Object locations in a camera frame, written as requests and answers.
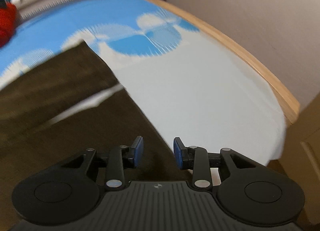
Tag red knitted sweater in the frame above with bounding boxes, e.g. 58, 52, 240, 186
0, 2, 17, 47

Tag dark brown corduroy pants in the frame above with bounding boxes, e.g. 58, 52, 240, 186
1, 43, 191, 230

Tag blue white patterned bedsheet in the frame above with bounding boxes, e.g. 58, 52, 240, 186
1, 0, 286, 164

